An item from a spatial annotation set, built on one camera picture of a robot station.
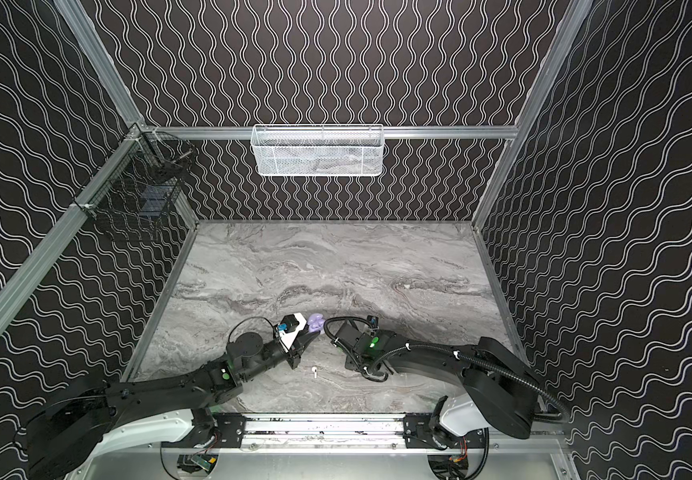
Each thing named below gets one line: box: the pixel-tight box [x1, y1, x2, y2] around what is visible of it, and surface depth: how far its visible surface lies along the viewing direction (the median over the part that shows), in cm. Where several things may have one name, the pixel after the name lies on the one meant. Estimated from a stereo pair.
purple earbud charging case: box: [309, 313, 324, 334], surface depth 77 cm
